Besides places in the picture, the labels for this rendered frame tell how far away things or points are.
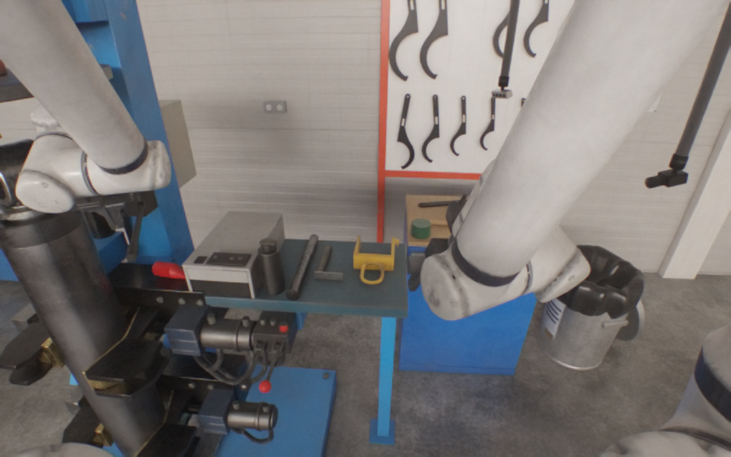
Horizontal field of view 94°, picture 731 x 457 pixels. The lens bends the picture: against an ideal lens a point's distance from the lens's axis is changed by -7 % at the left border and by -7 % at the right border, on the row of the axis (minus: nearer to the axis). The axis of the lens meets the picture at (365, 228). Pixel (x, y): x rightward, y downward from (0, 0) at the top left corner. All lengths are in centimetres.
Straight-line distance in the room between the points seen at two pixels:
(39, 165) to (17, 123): 349
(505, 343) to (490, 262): 196
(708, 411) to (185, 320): 130
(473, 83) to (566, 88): 250
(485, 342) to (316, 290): 128
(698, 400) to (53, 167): 91
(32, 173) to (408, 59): 234
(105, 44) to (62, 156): 74
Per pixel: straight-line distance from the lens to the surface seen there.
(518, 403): 248
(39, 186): 77
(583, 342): 261
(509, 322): 226
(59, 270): 129
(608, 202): 351
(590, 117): 32
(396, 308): 127
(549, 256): 55
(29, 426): 289
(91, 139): 64
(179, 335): 139
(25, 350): 162
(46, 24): 52
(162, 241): 166
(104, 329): 142
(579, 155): 34
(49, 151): 81
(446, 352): 237
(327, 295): 132
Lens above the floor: 190
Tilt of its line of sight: 29 degrees down
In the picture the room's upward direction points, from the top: straight up
